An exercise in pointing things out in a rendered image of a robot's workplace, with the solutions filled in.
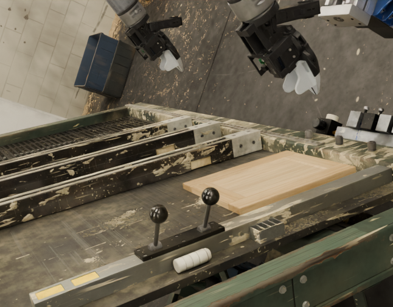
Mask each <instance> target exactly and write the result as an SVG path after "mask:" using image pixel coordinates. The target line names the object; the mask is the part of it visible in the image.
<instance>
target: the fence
mask: <svg viewBox="0 0 393 307"><path fill-rule="evenodd" d="M390 182H392V168H389V167H386V166H380V165H375V166H372V167H369V168H367V169H364V170H362V171H358V172H356V173H353V174H350V175H347V176H345V177H342V178H339V179H337V180H334V181H332V182H329V183H326V184H324V185H321V186H318V187H315V188H313V189H309V190H308V191H304V192H302V193H299V194H296V195H294V196H291V197H288V198H286V199H283V200H280V201H278V202H275V203H272V204H269V205H267V206H264V207H261V208H258V209H256V210H253V211H250V212H248V213H245V214H242V215H240V216H237V217H234V218H232V219H229V220H226V221H224V222H220V223H219V224H220V225H222V226H224V228H225V231H224V232H221V233H219V234H216V235H213V236H211V237H208V238H206V239H202V240H200V241H198V242H194V243H193V244H189V245H187V246H185V247H181V248H180V249H176V250H174V251H172V252H168V253H166V254H163V255H161V256H158V257H156V258H153V259H150V260H148V261H145V262H143V261H142V260H141V259H139V258H138V257H137V256H136V255H131V256H129V257H126V258H124V259H120V260H118V261H115V262H113V263H110V264H107V265H105V266H102V267H99V268H96V269H94V270H91V271H89V272H86V273H83V274H80V275H77V276H75V277H72V278H69V279H67V280H64V281H61V282H59V283H56V284H53V285H51V286H48V287H46V288H42V289H40V290H37V291H35V292H31V293H30V294H29V296H30V301H31V304H32V307H80V306H83V305H85V304H87V303H90V302H93V301H95V300H98V299H100V298H102V297H105V296H107V295H110V294H113V293H115V292H117V291H120V290H123V289H125V288H128V287H130V286H132V285H135V284H138V283H140V282H142V281H145V280H147V279H150V278H153V277H155V276H157V275H160V274H162V273H165V272H168V271H170V270H173V269H174V266H173V260H174V259H177V258H179V257H182V256H184V255H187V254H190V253H192V252H195V251H197V250H200V249H204V248H207V249H209V250H210V252H211V254H213V253H215V252H218V251H220V250H223V249H225V248H228V247H230V246H232V245H235V244H238V243H240V242H243V241H245V240H247V239H250V232H249V227H250V226H252V225H255V224H258V223H260V222H263V221H266V220H268V219H271V218H275V219H277V220H279V221H282V222H284V225H285V224H288V223H290V222H293V221H296V220H298V219H300V218H303V217H305V216H308V215H310V214H313V213H315V212H318V211H321V210H323V209H325V208H328V207H330V206H333V205H336V204H337V203H340V202H343V201H345V200H348V199H351V198H353V197H355V196H358V195H360V194H363V193H365V192H368V191H370V190H373V189H375V188H378V187H381V186H383V185H386V184H388V183H390ZM93 272H95V273H96V274H97V275H98V276H99V277H98V278H95V279H93V280H90V281H87V282H85V283H82V284H79V285H77V286H74V284H73V283H72V281H71V280H74V279H76V278H79V277H82V276H84V275H87V274H89V273H93ZM58 285H62V287H63V288H64V291H61V292H58V293H56V294H53V295H50V296H48V297H45V298H42V299H40V300H38V299H37V297H36V293H39V292H42V291H45V290H47V289H50V288H52V287H55V286H58Z"/></svg>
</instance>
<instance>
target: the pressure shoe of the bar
mask: <svg viewBox="0 0 393 307"><path fill-rule="evenodd" d="M208 164H211V160H210V156H208V157H205V158H201V159H198V160H195V161H191V162H190V166H191V170H192V169H196V168H200V167H202V166H206V165H208Z"/></svg>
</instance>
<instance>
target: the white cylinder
mask: <svg viewBox="0 0 393 307"><path fill-rule="evenodd" d="M211 258H212V255H211V252H210V250H209V249H207V248H204V249H200V250H197V251H195V252H192V253H190V254H187V255H184V256H182V257H179V258H177V259H174V260H173V266H174V268H175V270H176V272H178V273H181V272H184V271H185V270H189V269H191V268H193V267H196V266H198V265H200V264H203V263H206V262H208V261H210V259H211Z"/></svg>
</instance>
